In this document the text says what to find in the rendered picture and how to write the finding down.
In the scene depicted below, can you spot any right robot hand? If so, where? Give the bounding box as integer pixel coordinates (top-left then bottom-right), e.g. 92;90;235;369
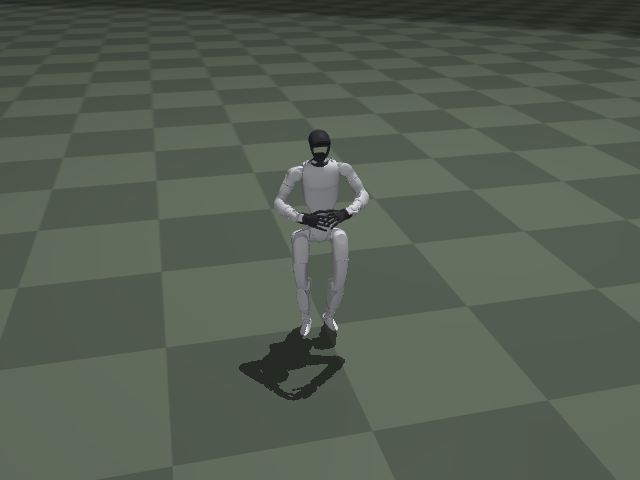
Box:
299;210;331;231

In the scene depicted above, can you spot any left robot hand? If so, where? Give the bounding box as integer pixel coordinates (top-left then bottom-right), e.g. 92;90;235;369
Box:
322;208;352;230

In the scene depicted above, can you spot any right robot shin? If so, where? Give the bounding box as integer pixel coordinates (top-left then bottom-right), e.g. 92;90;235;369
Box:
296;287;311;324

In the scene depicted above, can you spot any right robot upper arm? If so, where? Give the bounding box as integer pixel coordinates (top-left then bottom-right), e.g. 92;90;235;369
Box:
273;166;303;210

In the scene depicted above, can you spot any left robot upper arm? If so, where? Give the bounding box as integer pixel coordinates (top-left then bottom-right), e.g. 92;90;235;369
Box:
336;162;370;199

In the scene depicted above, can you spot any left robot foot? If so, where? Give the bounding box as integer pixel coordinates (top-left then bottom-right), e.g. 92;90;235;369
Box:
322;313;338;331

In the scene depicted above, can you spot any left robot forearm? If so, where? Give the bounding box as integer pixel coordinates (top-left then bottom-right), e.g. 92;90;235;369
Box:
345;191;369;217

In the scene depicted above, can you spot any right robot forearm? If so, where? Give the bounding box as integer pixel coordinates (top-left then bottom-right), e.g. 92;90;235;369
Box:
274;199;304;223

